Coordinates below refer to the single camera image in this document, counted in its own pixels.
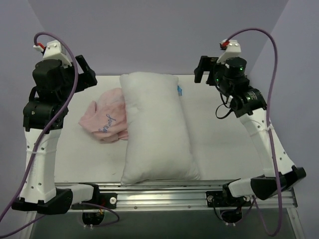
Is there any blue printed pillowcase pink inside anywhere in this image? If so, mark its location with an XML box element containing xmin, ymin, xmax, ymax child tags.
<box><xmin>78</xmin><ymin>84</ymin><xmax>184</xmax><ymax>144</ymax></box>

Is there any white pillow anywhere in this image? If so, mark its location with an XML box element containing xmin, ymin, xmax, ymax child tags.
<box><xmin>120</xmin><ymin>72</ymin><xmax>200</xmax><ymax>185</ymax></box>

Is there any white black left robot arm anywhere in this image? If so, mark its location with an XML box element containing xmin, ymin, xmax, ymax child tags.
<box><xmin>11</xmin><ymin>55</ymin><xmax>101</xmax><ymax>215</ymax></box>

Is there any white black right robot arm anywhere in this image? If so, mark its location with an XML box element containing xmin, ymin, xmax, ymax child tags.
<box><xmin>194</xmin><ymin>56</ymin><xmax>307</xmax><ymax>206</ymax></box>

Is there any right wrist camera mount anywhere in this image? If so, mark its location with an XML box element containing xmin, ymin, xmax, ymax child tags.
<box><xmin>217</xmin><ymin>39</ymin><xmax>241</xmax><ymax>64</ymax></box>

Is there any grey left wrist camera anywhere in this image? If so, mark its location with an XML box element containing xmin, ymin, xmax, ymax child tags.
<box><xmin>33</xmin><ymin>40</ymin><xmax>72</xmax><ymax>68</ymax></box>

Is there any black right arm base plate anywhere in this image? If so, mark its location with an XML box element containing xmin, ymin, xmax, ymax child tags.
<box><xmin>205</xmin><ymin>191</ymin><xmax>252</xmax><ymax>208</ymax></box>

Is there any aluminium front rail frame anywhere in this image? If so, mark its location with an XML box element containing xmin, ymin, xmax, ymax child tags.
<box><xmin>26</xmin><ymin>180</ymin><xmax>299</xmax><ymax>214</ymax></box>

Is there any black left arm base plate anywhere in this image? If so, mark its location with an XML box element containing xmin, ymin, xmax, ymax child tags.
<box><xmin>71</xmin><ymin>192</ymin><xmax>118</xmax><ymax>210</ymax></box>

